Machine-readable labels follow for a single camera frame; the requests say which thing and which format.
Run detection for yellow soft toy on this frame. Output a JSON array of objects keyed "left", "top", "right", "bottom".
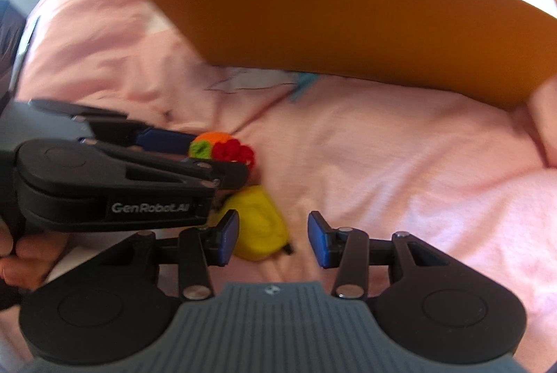
[{"left": 208, "top": 185, "right": 290, "bottom": 261}]

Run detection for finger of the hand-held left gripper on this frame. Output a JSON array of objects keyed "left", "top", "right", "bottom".
[
  {"left": 30, "top": 99, "right": 197, "bottom": 156},
  {"left": 93, "top": 139, "right": 252, "bottom": 191}
]

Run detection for white and pink cloth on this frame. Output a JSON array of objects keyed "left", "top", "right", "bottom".
[{"left": 42, "top": 230, "right": 133, "bottom": 284}]

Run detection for orange storage box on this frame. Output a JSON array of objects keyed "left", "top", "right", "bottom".
[{"left": 133, "top": 0, "right": 557, "bottom": 112}]

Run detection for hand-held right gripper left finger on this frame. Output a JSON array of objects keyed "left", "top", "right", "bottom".
[{"left": 99, "top": 209, "right": 241, "bottom": 301}]

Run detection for colourful crochet toy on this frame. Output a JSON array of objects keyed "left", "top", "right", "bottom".
[{"left": 188, "top": 131, "right": 257, "bottom": 171}]

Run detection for white paper scrap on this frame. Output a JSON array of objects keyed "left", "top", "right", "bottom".
[{"left": 206, "top": 66, "right": 301, "bottom": 95}]

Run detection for person's left hand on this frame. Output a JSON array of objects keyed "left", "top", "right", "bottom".
[{"left": 0, "top": 224, "right": 71, "bottom": 292}]

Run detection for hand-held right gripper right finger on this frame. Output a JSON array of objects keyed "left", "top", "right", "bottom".
[{"left": 307, "top": 210, "right": 445, "bottom": 300}]

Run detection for blue strip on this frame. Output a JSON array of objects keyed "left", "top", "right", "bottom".
[{"left": 288, "top": 72, "right": 318, "bottom": 106}]

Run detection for pink printed blanket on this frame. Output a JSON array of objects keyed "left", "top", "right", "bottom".
[{"left": 0, "top": 0, "right": 557, "bottom": 369}]

